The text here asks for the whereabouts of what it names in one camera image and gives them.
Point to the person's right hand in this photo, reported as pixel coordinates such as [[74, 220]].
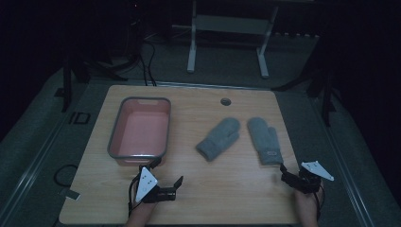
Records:
[[307, 206]]

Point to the round grey table grommet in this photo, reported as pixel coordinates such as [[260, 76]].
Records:
[[225, 101]]

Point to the grey mitten with small label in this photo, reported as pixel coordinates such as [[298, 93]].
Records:
[[265, 140]]

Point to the black stand with angled legs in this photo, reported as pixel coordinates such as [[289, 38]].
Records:
[[326, 94]]

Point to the white metal stand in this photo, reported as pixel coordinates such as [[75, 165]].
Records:
[[231, 24]]

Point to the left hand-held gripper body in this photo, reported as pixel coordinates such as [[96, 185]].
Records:
[[146, 184]]

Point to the grey tape strip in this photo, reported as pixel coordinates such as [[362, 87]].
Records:
[[70, 194]]

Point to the black tripod stand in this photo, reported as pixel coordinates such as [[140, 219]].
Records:
[[66, 85]]

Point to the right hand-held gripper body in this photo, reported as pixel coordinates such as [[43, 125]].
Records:
[[310, 181]]

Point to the pink basin with grey rim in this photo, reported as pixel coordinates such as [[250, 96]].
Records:
[[140, 130]]

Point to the person's left hand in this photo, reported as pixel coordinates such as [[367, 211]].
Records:
[[141, 214]]

